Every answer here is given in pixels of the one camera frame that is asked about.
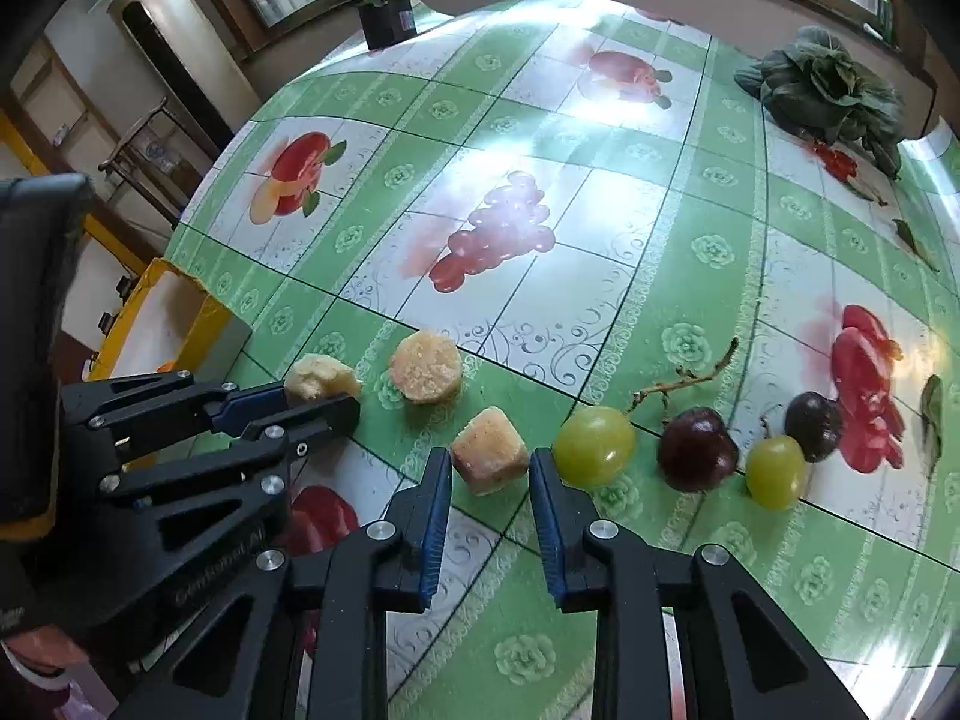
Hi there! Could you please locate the rounded pineapple chunk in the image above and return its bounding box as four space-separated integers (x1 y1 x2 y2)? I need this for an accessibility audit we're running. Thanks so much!
388 330 464 406

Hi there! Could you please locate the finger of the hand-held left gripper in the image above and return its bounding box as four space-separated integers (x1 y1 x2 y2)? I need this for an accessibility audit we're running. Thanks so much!
100 396 362 595
62 370 292 460

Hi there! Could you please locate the bare grape stem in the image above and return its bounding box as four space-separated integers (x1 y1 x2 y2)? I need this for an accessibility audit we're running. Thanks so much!
627 337 740 415

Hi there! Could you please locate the large green grape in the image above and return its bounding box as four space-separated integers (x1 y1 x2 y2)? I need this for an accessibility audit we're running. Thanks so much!
553 406 638 488

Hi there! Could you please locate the dark green leafy vegetable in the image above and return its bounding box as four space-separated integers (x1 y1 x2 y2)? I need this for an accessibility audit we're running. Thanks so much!
733 25 905 179

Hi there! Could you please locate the person's left hand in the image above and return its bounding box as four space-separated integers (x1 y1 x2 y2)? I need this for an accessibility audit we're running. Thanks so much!
0 634 128 720

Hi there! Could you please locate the loose green leaf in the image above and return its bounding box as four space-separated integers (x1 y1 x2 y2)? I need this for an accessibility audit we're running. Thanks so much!
892 219 940 273
919 375 946 481

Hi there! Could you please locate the cube pineapple chunk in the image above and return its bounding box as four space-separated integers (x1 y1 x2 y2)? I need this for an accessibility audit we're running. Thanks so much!
451 406 527 497

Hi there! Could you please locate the small dark purple grape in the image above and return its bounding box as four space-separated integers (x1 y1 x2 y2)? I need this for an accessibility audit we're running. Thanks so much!
784 391 844 463

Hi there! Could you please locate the small green grape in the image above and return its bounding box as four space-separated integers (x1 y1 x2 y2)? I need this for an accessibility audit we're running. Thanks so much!
745 436 808 510

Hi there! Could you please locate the white cylindrical water tank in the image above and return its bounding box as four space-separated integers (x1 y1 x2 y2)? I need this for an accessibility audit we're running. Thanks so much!
107 0 263 158

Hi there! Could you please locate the wooden rack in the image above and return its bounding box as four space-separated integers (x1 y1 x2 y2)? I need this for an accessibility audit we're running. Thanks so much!
97 97 218 230

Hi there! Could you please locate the white tray with yellow rim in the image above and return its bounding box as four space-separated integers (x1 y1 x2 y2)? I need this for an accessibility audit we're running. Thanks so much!
81 258 253 382

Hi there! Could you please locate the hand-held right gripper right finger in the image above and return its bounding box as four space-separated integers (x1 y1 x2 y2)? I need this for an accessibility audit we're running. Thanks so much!
528 449 865 720

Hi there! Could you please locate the green fruit-print tablecloth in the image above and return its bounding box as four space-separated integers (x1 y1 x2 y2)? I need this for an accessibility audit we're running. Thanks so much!
161 0 960 720

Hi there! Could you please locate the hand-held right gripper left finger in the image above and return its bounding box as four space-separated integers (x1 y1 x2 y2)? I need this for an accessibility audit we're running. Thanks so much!
120 448 454 720

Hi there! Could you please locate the large dark purple grape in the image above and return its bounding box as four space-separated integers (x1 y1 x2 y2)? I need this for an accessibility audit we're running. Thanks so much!
658 407 740 494

